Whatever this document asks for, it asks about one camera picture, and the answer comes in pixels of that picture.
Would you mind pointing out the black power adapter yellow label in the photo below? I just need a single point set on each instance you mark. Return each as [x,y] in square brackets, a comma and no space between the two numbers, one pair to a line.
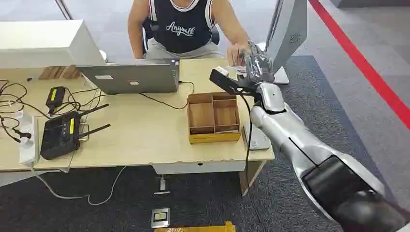
[55,97]

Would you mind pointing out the white box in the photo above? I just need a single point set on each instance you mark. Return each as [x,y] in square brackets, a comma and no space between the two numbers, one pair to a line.
[45,41]

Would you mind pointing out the black router with antennas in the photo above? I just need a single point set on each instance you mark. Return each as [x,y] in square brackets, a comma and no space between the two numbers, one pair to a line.
[62,134]

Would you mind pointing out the yellow flat object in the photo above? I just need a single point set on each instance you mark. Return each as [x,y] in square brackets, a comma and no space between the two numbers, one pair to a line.
[198,228]

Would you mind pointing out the pale wooden desk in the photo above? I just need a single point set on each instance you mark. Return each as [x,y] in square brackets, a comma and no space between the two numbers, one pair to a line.
[144,128]

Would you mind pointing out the person's hand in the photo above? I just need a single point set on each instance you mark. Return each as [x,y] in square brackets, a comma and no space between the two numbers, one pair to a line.
[237,52]

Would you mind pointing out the silver monitor with stand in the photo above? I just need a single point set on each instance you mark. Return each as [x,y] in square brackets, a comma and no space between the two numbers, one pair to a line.
[285,32]

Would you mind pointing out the small white floor bracket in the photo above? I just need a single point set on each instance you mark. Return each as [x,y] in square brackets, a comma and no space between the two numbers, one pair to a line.
[162,186]

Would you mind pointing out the white power strip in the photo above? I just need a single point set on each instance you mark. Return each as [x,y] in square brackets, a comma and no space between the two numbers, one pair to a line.
[29,141]

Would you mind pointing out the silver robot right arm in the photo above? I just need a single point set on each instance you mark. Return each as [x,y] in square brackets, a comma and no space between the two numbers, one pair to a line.
[288,128]

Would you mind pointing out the pale grey flat pad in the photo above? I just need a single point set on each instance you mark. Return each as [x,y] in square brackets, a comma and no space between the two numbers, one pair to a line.
[256,138]

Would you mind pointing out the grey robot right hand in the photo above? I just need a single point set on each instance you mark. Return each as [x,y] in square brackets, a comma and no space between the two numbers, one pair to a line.
[258,69]

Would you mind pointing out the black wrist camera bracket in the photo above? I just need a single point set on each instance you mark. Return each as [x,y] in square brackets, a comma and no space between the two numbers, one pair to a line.
[224,80]

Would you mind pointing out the wooden block stand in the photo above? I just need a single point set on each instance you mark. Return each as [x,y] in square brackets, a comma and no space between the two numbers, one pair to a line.
[59,73]

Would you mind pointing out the grey laptop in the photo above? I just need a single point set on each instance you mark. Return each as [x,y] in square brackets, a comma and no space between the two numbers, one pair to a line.
[134,76]

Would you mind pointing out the person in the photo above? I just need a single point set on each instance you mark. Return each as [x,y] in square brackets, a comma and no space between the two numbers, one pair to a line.
[182,28]

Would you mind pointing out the metal floor socket plate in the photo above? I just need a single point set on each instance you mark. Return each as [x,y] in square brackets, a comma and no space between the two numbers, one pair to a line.
[160,217]

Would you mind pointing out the wooden compartment box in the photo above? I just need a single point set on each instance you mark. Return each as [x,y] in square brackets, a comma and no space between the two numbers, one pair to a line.
[213,117]

